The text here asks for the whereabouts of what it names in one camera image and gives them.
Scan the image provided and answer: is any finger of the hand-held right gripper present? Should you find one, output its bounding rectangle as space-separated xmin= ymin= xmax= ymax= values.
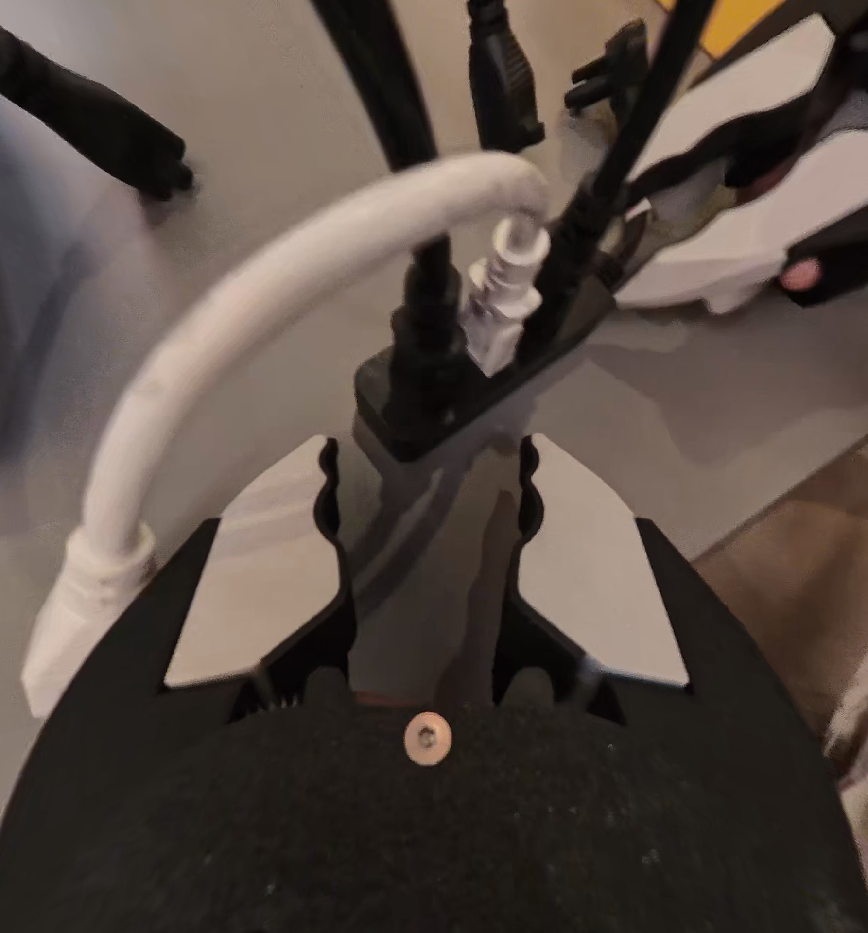
xmin=612 ymin=130 xmax=868 ymax=316
xmin=634 ymin=15 xmax=843 ymax=204

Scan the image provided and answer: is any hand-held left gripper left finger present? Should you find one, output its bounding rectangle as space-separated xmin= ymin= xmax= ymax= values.
xmin=161 ymin=435 xmax=358 ymax=693

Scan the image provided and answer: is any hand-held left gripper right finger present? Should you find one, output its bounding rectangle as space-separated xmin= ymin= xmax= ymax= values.
xmin=494 ymin=433 xmax=692 ymax=701

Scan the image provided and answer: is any black power strip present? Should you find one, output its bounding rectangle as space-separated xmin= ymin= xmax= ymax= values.
xmin=352 ymin=273 xmax=619 ymax=463

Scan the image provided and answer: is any yellow object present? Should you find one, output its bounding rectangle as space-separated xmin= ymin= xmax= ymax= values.
xmin=702 ymin=0 xmax=788 ymax=61

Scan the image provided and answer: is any black pronged plug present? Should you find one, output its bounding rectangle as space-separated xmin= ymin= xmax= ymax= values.
xmin=564 ymin=19 xmax=654 ymax=112

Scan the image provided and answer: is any black power cable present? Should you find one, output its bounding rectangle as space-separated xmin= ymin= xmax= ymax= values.
xmin=535 ymin=0 xmax=719 ymax=344
xmin=309 ymin=0 xmax=471 ymax=431

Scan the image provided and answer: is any white power cable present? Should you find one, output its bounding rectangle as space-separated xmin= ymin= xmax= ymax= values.
xmin=20 ymin=152 xmax=553 ymax=721

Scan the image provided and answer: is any black cable connector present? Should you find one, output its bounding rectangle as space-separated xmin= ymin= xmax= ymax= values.
xmin=0 ymin=16 xmax=194 ymax=201
xmin=465 ymin=0 xmax=546 ymax=153

